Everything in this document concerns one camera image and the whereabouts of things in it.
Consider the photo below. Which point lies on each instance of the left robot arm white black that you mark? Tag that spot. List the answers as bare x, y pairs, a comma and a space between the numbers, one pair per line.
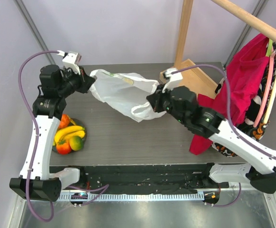
35, 180

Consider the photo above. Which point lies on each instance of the white cable duct strip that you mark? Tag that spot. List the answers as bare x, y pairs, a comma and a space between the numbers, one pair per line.
79, 196

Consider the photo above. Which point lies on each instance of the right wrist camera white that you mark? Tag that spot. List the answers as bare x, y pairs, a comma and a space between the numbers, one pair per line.
172, 78

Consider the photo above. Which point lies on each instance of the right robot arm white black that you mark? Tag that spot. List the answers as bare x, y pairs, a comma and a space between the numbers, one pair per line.
260, 167

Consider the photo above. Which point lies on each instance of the red orange apple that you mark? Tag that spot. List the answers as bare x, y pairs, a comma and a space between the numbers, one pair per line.
63, 147

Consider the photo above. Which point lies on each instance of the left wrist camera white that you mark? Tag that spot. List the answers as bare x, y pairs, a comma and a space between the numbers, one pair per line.
70, 60

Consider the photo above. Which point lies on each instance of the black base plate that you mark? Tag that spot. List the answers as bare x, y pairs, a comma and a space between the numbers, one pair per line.
148, 179

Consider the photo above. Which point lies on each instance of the yellow banana bunch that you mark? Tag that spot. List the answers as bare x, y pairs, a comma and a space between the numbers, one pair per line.
67, 130

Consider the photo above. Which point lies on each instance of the pink hanger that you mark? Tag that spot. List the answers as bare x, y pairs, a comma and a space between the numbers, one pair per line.
266, 91

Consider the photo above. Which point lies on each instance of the black patterned garment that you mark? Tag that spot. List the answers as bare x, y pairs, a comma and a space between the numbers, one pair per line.
252, 112

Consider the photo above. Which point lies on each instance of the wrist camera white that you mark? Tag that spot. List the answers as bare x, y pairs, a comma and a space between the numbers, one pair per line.
172, 78
70, 60

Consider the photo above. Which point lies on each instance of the orange persimmon fruit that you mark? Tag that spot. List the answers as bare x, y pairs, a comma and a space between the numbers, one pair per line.
64, 122

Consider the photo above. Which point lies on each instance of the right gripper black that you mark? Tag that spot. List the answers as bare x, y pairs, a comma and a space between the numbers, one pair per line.
155, 102

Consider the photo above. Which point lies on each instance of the magenta shirt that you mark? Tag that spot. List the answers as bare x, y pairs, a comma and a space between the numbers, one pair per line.
244, 74

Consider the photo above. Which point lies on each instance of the green hanger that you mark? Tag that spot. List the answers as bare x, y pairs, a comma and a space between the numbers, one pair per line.
269, 48

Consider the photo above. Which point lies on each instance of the green yellow mango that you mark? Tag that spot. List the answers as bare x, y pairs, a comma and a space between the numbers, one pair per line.
76, 143

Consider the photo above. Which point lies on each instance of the white plastic bag lemon print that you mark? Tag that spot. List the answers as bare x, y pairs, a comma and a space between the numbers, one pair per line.
126, 93

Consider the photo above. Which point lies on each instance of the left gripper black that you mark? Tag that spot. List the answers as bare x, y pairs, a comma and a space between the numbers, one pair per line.
85, 81

